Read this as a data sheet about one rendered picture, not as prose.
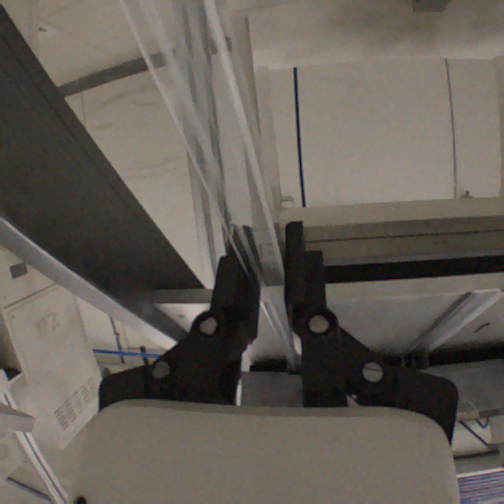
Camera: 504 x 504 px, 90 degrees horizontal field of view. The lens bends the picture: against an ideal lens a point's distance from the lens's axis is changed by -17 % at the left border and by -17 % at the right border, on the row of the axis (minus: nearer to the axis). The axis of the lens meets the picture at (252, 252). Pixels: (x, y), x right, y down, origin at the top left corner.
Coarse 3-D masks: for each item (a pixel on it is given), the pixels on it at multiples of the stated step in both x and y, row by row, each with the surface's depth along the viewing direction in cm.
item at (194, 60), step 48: (144, 0) 3; (192, 0) 4; (144, 48) 4; (192, 48) 4; (192, 96) 5; (240, 96) 5; (192, 144) 6; (240, 144) 6; (240, 192) 7; (240, 240) 9; (288, 336) 17
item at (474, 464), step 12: (420, 0) 33; (432, 0) 33; (444, 0) 32; (456, 456) 40; (468, 456) 39; (480, 456) 38; (492, 456) 38; (456, 468) 38; (468, 468) 37; (480, 468) 36; (492, 468) 36
